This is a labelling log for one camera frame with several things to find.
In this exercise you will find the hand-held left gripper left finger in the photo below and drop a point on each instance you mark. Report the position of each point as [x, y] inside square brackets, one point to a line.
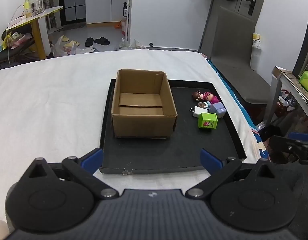
[92, 158]

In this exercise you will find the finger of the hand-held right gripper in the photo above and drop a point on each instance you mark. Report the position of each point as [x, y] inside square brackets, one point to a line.
[301, 136]
[286, 146]

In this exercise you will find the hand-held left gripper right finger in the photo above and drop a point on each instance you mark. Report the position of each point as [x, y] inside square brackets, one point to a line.
[210, 158]

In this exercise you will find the black tray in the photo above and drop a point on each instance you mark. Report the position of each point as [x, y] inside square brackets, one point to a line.
[184, 145]

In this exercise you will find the green cube toy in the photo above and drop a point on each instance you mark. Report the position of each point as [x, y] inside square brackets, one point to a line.
[206, 121]

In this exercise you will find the white charger plug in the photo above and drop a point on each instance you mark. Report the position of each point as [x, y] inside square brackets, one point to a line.
[199, 112]

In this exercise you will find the lavender cube charger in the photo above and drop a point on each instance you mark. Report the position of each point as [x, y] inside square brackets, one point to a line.
[217, 110]

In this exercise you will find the pink-haired doll figure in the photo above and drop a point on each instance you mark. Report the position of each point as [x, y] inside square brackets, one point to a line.
[211, 97]

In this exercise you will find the brown cardboard box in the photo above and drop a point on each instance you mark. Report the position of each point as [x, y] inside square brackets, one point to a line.
[144, 120]

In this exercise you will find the metal shelf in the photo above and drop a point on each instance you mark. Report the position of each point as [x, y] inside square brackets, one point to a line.
[273, 97]

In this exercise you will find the blue printed bedsheet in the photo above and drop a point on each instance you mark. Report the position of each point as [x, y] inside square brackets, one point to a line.
[232, 92]

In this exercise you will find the dark flat panel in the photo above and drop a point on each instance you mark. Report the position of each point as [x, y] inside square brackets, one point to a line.
[304, 42]

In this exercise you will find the grey chair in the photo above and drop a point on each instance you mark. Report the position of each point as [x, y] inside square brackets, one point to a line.
[231, 55]

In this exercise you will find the white plastic bag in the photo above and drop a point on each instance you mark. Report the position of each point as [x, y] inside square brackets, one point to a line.
[60, 49]
[86, 50]

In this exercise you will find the yellow slipper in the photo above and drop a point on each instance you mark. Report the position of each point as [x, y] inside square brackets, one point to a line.
[64, 38]
[72, 43]

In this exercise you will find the black slipper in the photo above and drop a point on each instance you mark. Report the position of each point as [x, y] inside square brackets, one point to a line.
[89, 41]
[102, 40]

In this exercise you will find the clear plastic bag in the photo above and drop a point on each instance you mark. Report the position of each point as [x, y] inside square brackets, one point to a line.
[124, 45]
[137, 45]

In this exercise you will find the yellow round table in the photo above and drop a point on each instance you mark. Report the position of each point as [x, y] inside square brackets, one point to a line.
[38, 37]

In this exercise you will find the spray bottle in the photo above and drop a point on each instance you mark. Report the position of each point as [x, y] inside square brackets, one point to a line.
[124, 10]

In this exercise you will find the white cabinet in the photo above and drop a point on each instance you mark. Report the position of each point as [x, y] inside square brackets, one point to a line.
[101, 5]

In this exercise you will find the glass jar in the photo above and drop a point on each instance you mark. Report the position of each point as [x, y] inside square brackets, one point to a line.
[37, 3]

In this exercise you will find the yellow-green bottle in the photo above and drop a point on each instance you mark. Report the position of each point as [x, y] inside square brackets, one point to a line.
[27, 6]

